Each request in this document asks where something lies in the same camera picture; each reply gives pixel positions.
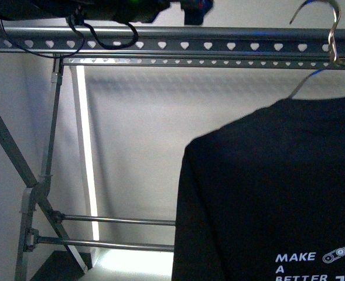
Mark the grey metal drying rack frame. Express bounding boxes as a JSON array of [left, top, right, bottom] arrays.
[[0, 56, 88, 280]]

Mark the white LED light strip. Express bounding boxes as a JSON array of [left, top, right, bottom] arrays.
[[72, 66, 100, 241]]

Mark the metal clothes hanger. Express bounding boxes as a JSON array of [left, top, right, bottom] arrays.
[[287, 0, 345, 99]]

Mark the perforated metal hanging rail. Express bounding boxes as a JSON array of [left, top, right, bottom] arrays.
[[0, 26, 329, 58]]

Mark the black printed t-shirt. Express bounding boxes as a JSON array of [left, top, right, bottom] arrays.
[[172, 97, 345, 280]]

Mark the horizontal metal rod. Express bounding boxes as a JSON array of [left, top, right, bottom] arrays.
[[26, 229, 175, 252], [50, 211, 175, 227]]

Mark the lower horizontal metal rod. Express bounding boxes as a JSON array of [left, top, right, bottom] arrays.
[[26, 229, 175, 252]]

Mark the upper horizontal metal rod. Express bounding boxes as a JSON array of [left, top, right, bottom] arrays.
[[50, 211, 175, 227]]

